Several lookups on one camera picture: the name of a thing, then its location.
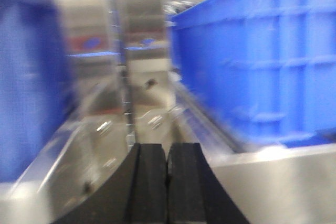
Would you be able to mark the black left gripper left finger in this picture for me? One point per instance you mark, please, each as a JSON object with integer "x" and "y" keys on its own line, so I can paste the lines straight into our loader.
{"x": 134, "y": 193}

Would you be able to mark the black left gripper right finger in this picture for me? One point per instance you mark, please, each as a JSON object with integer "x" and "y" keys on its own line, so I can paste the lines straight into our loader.
{"x": 194, "y": 193}

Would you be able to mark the blue crate left side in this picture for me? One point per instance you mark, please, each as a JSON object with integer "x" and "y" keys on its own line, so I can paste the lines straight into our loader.
{"x": 36, "y": 84}

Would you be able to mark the large blue crate upper shelf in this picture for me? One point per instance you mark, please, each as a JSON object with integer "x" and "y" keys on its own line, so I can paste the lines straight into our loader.
{"x": 264, "y": 70}

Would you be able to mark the perforated steel rack upright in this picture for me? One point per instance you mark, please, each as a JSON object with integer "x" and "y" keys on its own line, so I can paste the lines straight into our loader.
{"x": 139, "y": 26}

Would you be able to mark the stainless steel shelf rail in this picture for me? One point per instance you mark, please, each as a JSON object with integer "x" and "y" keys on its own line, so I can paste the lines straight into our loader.
{"x": 271, "y": 186}

